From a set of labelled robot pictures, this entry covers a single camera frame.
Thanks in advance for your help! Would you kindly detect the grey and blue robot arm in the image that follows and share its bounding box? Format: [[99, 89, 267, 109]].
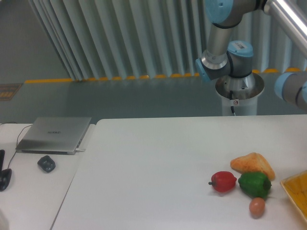
[[195, 0, 307, 116]]

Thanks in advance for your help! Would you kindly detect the red bell pepper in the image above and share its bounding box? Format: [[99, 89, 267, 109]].
[[208, 171, 237, 193]]

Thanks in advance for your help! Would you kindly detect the green bell pepper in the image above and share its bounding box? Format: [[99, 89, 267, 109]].
[[238, 172, 272, 199]]

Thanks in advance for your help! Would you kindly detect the white corrugated partition screen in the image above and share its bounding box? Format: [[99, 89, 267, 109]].
[[27, 0, 307, 81]]

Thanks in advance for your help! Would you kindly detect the silver closed laptop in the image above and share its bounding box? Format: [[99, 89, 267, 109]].
[[16, 117, 91, 155]]

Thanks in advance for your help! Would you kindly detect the triangular bread piece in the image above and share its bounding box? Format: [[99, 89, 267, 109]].
[[230, 152, 275, 181]]

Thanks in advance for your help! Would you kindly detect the small black tray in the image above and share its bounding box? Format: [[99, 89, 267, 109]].
[[37, 155, 56, 173]]

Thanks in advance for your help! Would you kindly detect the brown egg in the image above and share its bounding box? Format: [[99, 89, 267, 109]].
[[249, 197, 265, 216]]

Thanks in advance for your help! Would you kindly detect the black keyboard edge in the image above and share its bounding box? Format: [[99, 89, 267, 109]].
[[0, 149, 5, 171]]

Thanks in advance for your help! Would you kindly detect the yellow wicker basket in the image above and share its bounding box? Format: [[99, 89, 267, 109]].
[[280, 171, 307, 220]]

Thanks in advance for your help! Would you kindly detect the black computer mouse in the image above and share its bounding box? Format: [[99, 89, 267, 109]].
[[0, 169, 12, 192]]

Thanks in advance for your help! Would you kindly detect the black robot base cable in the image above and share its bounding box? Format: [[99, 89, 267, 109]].
[[229, 90, 237, 116]]

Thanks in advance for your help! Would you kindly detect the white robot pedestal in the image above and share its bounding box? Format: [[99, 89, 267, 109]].
[[215, 73, 264, 116]]

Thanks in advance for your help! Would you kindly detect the thin black mouse cable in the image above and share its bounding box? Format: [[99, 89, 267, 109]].
[[0, 122, 33, 169]]

